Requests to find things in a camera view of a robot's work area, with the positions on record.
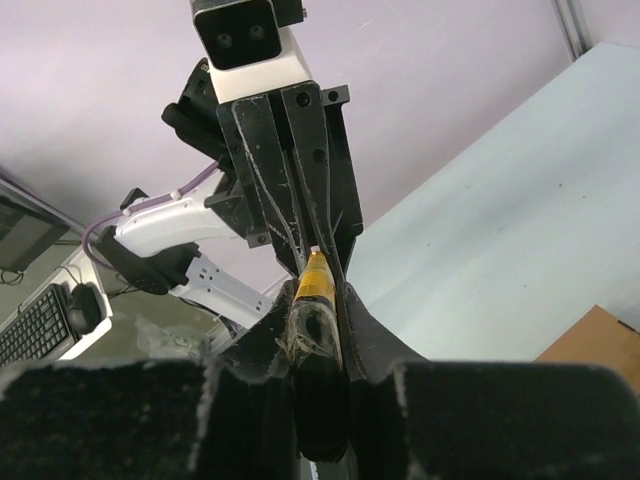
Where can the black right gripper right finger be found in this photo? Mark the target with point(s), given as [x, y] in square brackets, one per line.
[414, 418]

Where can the black computer mouse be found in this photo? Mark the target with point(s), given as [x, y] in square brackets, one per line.
[84, 312]

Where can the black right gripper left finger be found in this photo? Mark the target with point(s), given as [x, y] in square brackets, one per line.
[224, 416]

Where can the yellow utility knife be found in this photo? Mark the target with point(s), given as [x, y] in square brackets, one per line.
[311, 343]

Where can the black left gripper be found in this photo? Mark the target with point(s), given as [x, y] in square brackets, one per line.
[288, 176]

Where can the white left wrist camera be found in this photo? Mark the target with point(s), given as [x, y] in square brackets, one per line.
[250, 45]

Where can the aluminium frame post right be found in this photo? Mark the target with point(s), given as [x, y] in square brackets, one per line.
[573, 26]

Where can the dark monitor screen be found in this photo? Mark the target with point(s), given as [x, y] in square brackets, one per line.
[28, 228]

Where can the black keyboard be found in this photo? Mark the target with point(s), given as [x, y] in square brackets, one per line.
[40, 330]

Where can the brown cardboard express box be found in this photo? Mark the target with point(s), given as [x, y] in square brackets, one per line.
[598, 338]

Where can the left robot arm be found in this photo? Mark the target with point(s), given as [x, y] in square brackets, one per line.
[154, 244]

